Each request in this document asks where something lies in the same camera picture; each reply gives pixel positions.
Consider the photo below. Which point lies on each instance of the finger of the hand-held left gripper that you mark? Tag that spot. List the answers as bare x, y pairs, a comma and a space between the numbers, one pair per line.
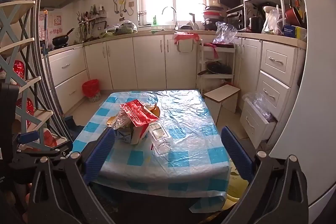
27, 138

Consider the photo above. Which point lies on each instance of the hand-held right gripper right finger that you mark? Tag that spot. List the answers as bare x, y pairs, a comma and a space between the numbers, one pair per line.
236, 153

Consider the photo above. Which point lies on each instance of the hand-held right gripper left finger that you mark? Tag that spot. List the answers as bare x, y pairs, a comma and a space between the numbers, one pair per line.
101, 153

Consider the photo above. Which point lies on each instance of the blue milk carton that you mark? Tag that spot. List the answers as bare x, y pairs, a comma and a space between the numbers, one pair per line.
124, 134

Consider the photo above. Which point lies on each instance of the long orange peel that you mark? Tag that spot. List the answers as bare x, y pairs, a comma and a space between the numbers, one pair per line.
153, 110

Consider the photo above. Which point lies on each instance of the red and white packet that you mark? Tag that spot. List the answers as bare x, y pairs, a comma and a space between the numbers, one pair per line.
49, 138

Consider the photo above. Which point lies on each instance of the crumpled white wrapper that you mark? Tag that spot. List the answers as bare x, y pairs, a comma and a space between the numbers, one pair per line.
121, 120

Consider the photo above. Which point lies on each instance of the grey metal tubes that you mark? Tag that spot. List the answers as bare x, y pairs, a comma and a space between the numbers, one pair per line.
59, 108

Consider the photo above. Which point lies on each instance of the plastic bags in drawer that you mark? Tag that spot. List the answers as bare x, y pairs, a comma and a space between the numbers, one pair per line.
258, 104

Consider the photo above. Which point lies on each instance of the red and white paper box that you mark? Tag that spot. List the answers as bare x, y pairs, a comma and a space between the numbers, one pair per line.
137, 113

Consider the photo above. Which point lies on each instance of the blue checked plastic tablecloth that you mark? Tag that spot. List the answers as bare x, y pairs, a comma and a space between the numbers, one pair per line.
189, 119

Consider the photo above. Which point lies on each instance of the white wooden stool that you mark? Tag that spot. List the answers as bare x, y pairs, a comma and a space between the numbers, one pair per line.
223, 94

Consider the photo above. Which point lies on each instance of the clear plastic tray with label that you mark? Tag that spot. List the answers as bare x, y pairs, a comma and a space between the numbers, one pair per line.
158, 130

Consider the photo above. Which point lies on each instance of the clear plastic wrapper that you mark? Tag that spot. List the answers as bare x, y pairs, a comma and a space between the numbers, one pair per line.
162, 146

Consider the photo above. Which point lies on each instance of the bin with red bag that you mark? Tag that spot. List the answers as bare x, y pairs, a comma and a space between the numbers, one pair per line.
90, 88

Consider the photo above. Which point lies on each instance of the black wok in cart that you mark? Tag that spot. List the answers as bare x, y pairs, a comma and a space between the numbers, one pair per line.
216, 68

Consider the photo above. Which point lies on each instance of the white and blue folding shelf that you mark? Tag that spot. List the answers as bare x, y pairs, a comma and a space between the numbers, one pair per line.
10, 24

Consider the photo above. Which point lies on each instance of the white shelf cart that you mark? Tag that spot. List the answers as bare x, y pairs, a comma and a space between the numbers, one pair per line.
202, 66

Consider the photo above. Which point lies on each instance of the red cloth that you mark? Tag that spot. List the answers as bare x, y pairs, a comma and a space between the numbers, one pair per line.
214, 50

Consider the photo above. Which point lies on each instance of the white refrigerator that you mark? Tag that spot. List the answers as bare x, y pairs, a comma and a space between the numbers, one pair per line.
315, 82

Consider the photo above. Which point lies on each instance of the cream base cabinets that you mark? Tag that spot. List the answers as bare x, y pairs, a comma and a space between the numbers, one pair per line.
149, 56

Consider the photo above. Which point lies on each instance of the clear plastic bag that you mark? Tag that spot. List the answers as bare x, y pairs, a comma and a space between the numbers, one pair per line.
225, 32

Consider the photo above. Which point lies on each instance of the utensil rack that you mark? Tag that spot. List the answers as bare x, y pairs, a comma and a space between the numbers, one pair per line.
90, 22

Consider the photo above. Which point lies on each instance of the hanging red plastic bag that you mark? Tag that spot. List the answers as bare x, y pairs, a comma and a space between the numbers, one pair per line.
185, 36

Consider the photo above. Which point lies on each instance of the bag of green vegetables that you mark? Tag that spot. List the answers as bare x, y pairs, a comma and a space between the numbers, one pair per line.
126, 27

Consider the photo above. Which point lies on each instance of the black pot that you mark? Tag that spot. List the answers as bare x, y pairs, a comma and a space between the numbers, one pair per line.
255, 24

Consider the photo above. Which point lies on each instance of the blue box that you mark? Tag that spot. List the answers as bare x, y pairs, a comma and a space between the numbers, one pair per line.
288, 31

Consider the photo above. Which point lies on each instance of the black toaster oven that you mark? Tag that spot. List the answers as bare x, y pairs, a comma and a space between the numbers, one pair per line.
236, 18

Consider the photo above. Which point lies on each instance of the white plastic bag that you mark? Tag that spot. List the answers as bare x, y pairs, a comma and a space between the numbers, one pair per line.
273, 22

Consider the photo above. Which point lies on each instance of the stack of pots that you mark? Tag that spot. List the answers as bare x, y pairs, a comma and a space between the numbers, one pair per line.
211, 15

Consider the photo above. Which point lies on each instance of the green bottle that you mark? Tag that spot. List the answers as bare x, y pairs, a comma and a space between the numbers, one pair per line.
155, 20

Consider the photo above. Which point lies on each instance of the red pan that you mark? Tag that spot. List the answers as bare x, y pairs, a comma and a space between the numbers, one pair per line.
294, 16

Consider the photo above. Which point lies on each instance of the chrome faucet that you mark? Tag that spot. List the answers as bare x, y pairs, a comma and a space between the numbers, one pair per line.
174, 16

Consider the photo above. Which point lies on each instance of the red wall stickers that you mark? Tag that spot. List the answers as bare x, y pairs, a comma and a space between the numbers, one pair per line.
56, 22

